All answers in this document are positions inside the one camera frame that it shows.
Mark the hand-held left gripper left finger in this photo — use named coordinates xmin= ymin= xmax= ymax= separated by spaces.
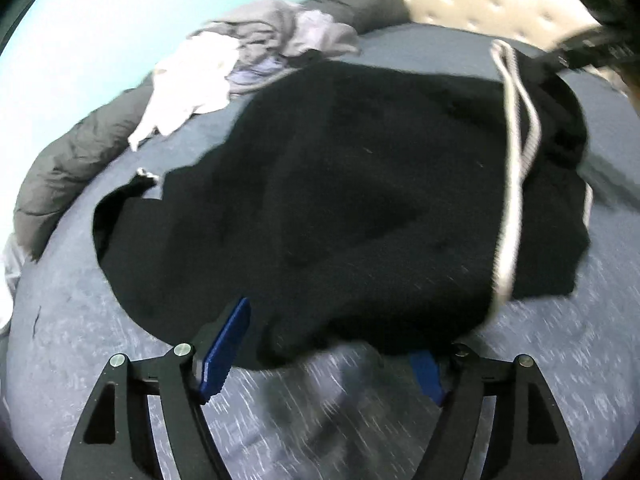
xmin=61 ymin=297 xmax=251 ymax=480

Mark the lilac garment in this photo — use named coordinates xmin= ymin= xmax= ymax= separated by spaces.
xmin=225 ymin=9 xmax=362 ymax=96

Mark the black sweater with white trim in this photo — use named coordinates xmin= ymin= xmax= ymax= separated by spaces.
xmin=92 ymin=42 xmax=596 ymax=371

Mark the cream tufted headboard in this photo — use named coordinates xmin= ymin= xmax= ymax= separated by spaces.
xmin=350 ymin=0 xmax=603 ymax=47

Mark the blue-grey bed sheet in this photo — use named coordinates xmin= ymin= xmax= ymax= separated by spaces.
xmin=0 ymin=22 xmax=640 ymax=480

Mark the dark grey duvet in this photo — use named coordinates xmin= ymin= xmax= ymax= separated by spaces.
xmin=12 ymin=0 xmax=411 ymax=261

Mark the white garment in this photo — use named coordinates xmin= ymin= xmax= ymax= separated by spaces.
xmin=127 ymin=32 xmax=241 ymax=151

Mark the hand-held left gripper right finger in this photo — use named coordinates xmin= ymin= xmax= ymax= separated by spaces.
xmin=407 ymin=342 xmax=583 ymax=480

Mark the grey garment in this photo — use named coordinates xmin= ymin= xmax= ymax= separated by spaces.
xmin=190 ymin=0 xmax=311 ymax=96

